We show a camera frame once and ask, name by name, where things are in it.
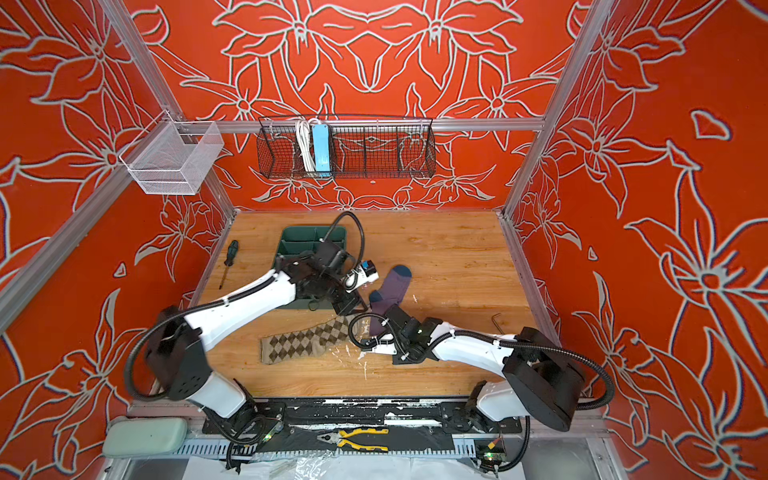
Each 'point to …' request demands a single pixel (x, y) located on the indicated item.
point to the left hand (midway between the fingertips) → (363, 300)
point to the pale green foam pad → (128, 437)
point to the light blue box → (321, 149)
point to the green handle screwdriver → (231, 253)
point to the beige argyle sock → (311, 341)
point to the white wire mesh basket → (173, 157)
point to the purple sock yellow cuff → (389, 295)
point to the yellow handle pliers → (340, 438)
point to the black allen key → (495, 323)
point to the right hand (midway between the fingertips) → (389, 340)
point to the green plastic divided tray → (303, 239)
